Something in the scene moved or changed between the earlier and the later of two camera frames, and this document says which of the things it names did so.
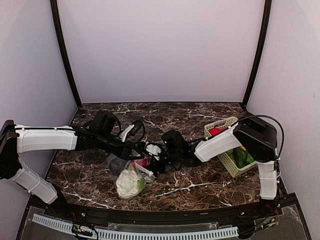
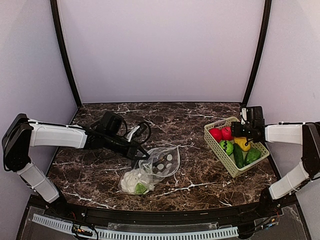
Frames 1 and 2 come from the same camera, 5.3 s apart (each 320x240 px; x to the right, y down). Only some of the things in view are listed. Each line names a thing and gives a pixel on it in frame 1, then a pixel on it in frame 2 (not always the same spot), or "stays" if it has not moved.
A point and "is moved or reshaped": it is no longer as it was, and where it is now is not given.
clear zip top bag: (130, 176) is moved or reshaped
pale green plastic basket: (235, 170) stays
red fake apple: (143, 162) -> (216, 133)
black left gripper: (126, 151) stays
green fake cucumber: (239, 156) stays
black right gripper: (154, 164) -> (236, 130)
